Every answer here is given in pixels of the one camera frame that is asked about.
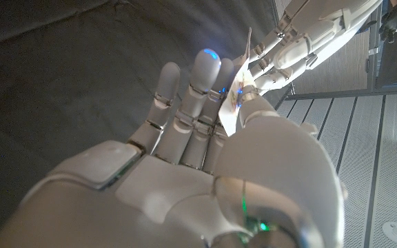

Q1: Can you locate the dark brown door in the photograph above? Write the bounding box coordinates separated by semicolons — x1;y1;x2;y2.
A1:
292;29;372;94

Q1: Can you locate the black backdrop curtain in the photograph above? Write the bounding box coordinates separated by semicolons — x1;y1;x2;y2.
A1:
0;0;289;238

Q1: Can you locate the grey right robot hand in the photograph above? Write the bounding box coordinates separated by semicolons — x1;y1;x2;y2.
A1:
0;48;349;248

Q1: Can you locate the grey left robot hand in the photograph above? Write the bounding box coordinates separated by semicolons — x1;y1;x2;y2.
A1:
248;0;384;96

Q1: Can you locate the clear patterned plastic bag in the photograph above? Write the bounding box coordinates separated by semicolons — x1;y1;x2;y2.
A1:
218;27;256;137

